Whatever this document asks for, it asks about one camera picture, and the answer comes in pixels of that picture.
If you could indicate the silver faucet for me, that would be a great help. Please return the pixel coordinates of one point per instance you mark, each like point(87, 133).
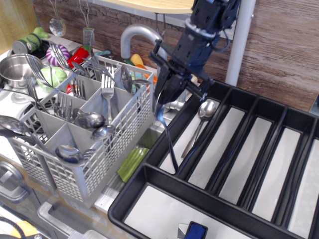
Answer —
point(151, 35)

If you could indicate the beige sponge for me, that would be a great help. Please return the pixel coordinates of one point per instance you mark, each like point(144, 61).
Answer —
point(194, 79)

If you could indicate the steel fork in basket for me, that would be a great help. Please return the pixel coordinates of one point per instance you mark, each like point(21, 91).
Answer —
point(107, 87)

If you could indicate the purple white toy ball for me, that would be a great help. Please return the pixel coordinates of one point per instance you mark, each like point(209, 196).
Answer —
point(53, 56)

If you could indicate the serving spoon basket left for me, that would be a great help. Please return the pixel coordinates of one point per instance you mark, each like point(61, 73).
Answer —
point(11, 127)

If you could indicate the grey plastic cutlery basket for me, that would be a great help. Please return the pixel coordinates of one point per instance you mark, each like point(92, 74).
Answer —
point(131, 114)

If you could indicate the spoon in tray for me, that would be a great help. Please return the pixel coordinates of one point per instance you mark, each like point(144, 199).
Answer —
point(205, 112)

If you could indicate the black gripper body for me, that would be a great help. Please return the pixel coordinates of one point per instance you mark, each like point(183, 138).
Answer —
point(188, 56)

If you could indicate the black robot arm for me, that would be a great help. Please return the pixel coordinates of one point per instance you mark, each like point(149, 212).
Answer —
point(214, 17)

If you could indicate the large spoon basket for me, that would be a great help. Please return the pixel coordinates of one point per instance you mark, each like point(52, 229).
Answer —
point(129, 84)
point(89, 120)

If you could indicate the red toy pepper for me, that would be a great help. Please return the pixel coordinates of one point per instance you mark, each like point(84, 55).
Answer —
point(81, 53)

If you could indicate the large spoon basket middle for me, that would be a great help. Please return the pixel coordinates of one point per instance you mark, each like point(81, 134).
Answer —
point(89, 120)

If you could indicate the white metal post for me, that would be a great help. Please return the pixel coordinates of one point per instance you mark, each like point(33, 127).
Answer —
point(245, 16)

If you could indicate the green toy cabbage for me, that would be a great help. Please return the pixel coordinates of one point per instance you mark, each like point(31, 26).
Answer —
point(54, 76)

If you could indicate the green sponge in sink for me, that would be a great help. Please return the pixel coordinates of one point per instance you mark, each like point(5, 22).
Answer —
point(131, 163)

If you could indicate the wooden shelf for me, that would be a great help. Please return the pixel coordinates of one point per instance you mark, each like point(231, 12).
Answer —
point(158, 6)

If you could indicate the hanging strainer ladle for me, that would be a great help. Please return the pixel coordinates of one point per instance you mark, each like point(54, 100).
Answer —
point(57, 25)

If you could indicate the blue object in tray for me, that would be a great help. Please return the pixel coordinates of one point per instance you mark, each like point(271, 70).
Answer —
point(192, 230)

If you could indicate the small steel spoon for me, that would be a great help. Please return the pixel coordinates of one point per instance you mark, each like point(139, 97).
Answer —
point(159, 110)

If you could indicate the spoon basket front middle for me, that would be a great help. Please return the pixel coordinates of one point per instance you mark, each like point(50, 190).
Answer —
point(103, 132)

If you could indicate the hanging metal grater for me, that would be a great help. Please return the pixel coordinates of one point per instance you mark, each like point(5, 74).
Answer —
point(88, 37)

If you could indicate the spoon basket front corner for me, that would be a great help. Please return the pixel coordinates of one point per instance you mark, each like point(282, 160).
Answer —
point(71, 155)

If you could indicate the steel pot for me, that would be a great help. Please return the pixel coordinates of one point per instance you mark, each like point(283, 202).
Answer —
point(14, 69)

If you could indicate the yellow toy vegetable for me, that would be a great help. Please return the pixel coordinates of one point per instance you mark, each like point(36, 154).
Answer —
point(136, 60)

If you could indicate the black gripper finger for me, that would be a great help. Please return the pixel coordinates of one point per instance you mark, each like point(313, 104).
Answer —
point(170, 84)
point(207, 90)

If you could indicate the forks cluster basket left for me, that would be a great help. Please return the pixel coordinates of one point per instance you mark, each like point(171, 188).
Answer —
point(62, 107)

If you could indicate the large spoon basket back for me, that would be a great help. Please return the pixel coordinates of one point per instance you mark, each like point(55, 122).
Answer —
point(129, 84)

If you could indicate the green toy can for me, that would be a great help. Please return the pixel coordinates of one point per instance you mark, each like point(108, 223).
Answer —
point(31, 42)

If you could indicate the black cutlery tray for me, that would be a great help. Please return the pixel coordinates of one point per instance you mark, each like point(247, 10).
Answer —
point(253, 173)

